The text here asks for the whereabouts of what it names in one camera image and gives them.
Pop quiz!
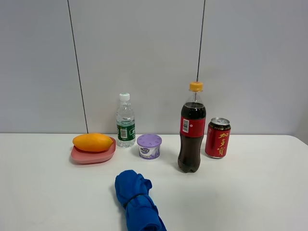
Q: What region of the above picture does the yellow mango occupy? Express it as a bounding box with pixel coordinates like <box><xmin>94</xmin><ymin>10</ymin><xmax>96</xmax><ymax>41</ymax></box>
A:
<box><xmin>73</xmin><ymin>133</ymin><xmax>114</xmax><ymax>152</ymax></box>

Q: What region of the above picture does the clear water bottle green label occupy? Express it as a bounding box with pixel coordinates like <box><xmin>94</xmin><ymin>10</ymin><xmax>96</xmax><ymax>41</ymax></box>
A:
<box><xmin>116</xmin><ymin>93</ymin><xmax>136</xmax><ymax>148</ymax></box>

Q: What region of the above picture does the purple air freshener tub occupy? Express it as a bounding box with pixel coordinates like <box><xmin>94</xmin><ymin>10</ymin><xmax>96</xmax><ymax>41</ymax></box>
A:
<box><xmin>137</xmin><ymin>134</ymin><xmax>162</xmax><ymax>160</ymax></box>

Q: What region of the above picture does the cola bottle yellow cap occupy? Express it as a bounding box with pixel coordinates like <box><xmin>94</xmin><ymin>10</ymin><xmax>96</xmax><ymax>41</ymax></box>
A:
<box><xmin>178</xmin><ymin>82</ymin><xmax>206</xmax><ymax>173</ymax></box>

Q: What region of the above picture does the red drink can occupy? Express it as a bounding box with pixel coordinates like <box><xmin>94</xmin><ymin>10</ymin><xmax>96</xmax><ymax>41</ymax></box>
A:
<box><xmin>205</xmin><ymin>117</ymin><xmax>231</xmax><ymax>159</ymax></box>

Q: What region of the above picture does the blue rolled cloth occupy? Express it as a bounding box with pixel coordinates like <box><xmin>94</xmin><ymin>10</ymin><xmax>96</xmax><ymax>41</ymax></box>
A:
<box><xmin>115</xmin><ymin>170</ymin><xmax>166</xmax><ymax>231</ymax></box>

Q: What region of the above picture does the pink square plate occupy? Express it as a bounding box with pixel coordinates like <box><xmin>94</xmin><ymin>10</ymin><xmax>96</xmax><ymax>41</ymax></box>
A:
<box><xmin>70</xmin><ymin>138</ymin><xmax>116</xmax><ymax>165</ymax></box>

